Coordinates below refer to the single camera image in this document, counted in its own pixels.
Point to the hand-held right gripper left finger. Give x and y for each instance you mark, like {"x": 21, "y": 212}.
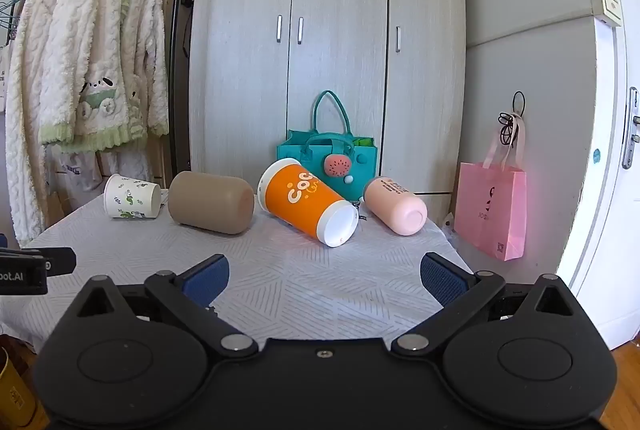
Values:
{"x": 206, "y": 279}

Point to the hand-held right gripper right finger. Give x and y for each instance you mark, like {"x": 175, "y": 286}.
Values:
{"x": 441, "y": 280}

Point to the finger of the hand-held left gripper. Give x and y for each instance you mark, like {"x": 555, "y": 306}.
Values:
{"x": 40, "y": 259}

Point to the orange paper cup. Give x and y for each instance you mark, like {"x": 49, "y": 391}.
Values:
{"x": 300, "y": 202}

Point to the tan plastic cup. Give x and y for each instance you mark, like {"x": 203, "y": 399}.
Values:
{"x": 207, "y": 207}

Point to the pink cup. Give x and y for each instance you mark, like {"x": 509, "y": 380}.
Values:
{"x": 392, "y": 205}

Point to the white leaf-print paper cup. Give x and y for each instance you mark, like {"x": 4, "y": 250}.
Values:
{"x": 130, "y": 201}

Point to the pink paper bag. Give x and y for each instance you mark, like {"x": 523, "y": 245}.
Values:
{"x": 492, "y": 210}

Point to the grey printed garment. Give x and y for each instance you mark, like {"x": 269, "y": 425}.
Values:
{"x": 80, "y": 172}

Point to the grey patterned tablecloth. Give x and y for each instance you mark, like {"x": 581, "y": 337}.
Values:
{"x": 310, "y": 280}

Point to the yellow can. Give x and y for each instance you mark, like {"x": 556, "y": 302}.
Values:
{"x": 14, "y": 392}

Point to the white fluffy robe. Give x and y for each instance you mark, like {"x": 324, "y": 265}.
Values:
{"x": 27, "y": 110}

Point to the teal felt tote bag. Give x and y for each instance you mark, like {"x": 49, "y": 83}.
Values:
{"x": 305, "y": 152}

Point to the white door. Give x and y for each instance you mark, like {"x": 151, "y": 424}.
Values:
{"x": 597, "y": 220}

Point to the white fluffy jacket green trim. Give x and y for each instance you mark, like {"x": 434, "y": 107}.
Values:
{"x": 100, "y": 50}

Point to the black clothes rack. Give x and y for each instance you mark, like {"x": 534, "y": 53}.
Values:
{"x": 176, "y": 60}

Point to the metal door lock plate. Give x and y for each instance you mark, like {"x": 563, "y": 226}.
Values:
{"x": 631, "y": 130}

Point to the grey wooden wardrobe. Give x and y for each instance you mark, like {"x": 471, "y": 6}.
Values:
{"x": 340, "y": 10}

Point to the beige light switch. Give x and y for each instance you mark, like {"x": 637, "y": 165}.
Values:
{"x": 606, "y": 5}

